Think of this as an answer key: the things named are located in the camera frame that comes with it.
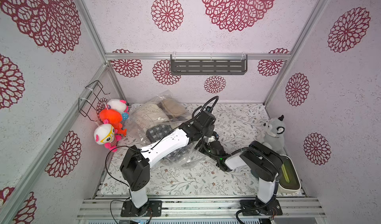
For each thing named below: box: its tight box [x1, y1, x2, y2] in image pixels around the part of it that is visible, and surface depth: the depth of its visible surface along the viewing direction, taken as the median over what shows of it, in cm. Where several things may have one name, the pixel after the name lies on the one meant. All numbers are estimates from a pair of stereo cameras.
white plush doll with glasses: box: [93, 123, 122, 153], surface depth 82 cm
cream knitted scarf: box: [132, 103, 170, 133], surface depth 105 cm
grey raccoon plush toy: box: [255, 114, 287, 155], surface depth 88 cm
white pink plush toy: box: [105, 99, 130, 121], surface depth 98 cm
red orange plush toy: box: [99, 109, 127, 137], surface depth 91 cm
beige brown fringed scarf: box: [157, 98, 188, 121], surface depth 111 cm
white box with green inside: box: [277, 154, 302, 194], surface depth 80 cm
